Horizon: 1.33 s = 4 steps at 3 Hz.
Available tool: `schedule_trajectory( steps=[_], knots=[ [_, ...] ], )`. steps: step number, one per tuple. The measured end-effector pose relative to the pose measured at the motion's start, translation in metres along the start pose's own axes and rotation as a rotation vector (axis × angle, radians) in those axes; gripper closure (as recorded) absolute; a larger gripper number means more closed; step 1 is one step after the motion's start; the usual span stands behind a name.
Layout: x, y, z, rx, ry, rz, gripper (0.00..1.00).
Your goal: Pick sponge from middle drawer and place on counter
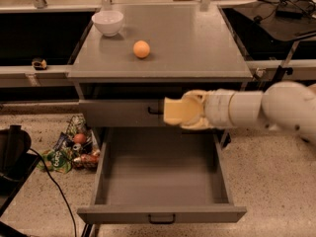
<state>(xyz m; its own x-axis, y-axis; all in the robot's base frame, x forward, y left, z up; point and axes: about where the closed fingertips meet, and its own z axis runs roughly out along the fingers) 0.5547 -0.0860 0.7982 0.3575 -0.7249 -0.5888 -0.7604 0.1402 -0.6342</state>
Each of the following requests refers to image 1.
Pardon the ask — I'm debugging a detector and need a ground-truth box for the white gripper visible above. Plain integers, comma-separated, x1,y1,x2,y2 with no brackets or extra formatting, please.
181,89,235,130

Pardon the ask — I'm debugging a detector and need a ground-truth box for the yellow sponge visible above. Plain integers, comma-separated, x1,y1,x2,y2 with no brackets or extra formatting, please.
163,97,202,125

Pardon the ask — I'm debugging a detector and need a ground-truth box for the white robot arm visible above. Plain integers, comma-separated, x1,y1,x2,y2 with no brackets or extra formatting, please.
181,81,316,144

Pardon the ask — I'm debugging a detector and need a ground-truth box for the closed grey upper drawer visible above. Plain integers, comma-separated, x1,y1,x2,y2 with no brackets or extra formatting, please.
78,99,243,128

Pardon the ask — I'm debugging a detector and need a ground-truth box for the open grey lower drawer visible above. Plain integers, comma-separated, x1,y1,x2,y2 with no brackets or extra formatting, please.
78,127,247,224

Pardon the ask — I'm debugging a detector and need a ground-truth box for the grey drawer cabinet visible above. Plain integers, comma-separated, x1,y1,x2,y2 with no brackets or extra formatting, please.
67,2,254,150

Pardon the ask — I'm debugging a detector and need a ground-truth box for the orange fruit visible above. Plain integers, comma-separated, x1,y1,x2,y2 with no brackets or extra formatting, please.
133,40,150,58

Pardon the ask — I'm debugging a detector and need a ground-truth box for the black side table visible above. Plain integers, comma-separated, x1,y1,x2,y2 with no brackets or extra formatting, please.
219,0,316,84

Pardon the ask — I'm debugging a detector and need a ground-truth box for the black power adapter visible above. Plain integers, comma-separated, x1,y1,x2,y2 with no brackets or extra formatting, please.
276,6,303,19

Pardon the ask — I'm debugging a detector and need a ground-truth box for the white bowl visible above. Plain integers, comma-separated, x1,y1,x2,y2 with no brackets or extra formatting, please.
92,10,124,37

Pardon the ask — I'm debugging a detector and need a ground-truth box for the green snack bag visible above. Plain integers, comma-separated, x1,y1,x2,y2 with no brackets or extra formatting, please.
38,149,72,174

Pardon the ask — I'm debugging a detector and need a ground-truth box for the small yellow black object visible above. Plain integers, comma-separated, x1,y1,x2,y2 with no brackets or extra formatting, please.
32,58,47,70

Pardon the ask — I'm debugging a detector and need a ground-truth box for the black device at left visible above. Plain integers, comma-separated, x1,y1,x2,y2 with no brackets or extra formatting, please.
0,125,40,216

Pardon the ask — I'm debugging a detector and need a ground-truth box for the wire basket of items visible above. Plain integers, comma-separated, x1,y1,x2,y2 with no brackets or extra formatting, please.
65,115,101,170

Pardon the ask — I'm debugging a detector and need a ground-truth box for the black cable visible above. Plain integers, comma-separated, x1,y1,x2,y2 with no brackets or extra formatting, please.
29,147,78,237

